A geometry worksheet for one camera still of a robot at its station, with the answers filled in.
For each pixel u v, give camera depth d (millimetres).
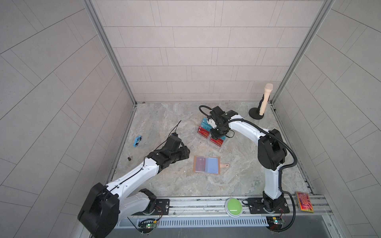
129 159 856
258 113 1009
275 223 678
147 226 650
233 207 694
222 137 805
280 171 541
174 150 635
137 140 919
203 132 940
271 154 509
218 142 896
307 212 694
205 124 933
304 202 713
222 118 677
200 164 847
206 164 848
